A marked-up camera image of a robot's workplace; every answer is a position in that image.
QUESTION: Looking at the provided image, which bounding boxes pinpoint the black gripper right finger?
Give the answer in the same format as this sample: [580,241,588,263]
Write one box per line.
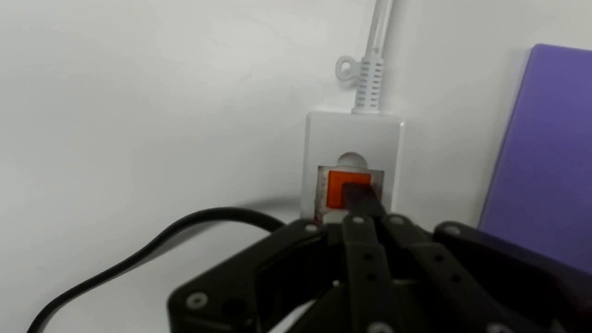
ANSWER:
[366,185,592,333]

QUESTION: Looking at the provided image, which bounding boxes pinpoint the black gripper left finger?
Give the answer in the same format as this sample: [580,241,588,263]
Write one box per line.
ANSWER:
[168,183,403,333]

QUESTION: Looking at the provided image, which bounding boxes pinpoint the orange rocker switch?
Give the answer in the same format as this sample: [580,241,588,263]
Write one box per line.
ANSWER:
[323,170,375,211]

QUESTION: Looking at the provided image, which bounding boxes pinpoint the purple mat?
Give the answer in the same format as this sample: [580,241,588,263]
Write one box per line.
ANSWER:
[475,43,592,278]

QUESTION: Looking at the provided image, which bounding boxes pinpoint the thick black cable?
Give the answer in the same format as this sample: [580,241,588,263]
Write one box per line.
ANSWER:
[25,207,286,333]

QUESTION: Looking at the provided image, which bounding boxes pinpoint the white extension cord cable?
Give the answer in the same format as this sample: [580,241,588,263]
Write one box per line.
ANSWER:
[332,0,397,117]

